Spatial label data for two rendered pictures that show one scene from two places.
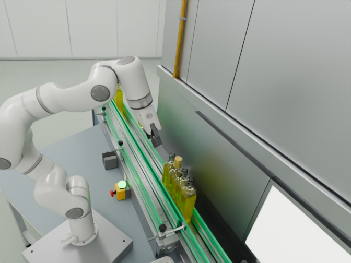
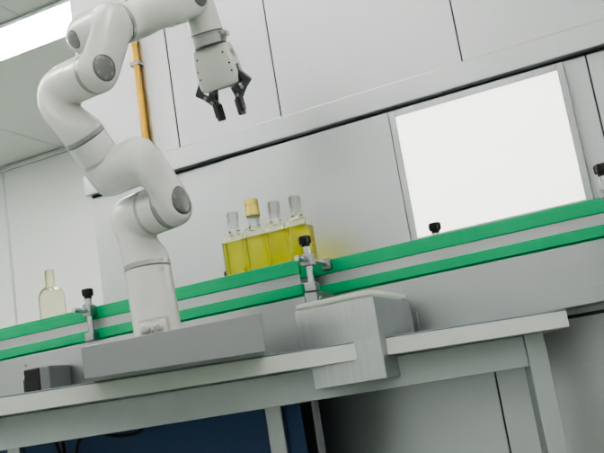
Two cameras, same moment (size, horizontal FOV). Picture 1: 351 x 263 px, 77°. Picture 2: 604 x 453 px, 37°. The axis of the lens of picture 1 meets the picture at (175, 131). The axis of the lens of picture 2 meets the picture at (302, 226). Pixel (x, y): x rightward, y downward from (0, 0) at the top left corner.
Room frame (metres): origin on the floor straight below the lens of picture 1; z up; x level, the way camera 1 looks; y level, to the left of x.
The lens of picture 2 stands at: (-1.05, 1.13, 0.64)
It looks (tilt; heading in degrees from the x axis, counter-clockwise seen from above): 11 degrees up; 325
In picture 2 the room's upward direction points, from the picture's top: 9 degrees counter-clockwise
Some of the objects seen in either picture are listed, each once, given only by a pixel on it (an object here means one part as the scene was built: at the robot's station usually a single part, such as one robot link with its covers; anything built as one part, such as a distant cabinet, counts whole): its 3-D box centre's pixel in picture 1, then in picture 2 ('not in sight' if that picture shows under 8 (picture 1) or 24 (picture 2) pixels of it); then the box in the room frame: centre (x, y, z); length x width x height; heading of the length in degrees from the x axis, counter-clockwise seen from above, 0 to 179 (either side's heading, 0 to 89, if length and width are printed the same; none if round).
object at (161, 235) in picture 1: (166, 234); (313, 264); (0.55, -0.02, 0.95); 0.17 x 0.03 x 0.12; 121
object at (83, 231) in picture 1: (78, 224); (152, 306); (0.58, 0.36, 0.89); 0.16 x 0.13 x 0.15; 146
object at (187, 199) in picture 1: (186, 204); (303, 259); (0.68, -0.09, 0.99); 0.06 x 0.06 x 0.21; 31
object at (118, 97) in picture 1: (118, 96); not in sight; (1.64, 0.49, 1.02); 0.06 x 0.06 x 0.28; 31
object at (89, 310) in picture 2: (116, 151); (84, 315); (1.04, 0.33, 0.94); 0.07 x 0.04 x 0.13; 121
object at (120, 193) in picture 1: (121, 190); not in sight; (0.88, 0.26, 0.79); 0.07 x 0.07 x 0.07; 31
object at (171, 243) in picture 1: (168, 245); (322, 307); (0.56, -0.04, 0.85); 0.09 x 0.04 x 0.07; 121
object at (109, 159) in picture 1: (109, 160); (48, 385); (1.12, 0.40, 0.79); 0.08 x 0.08 x 0.08; 31
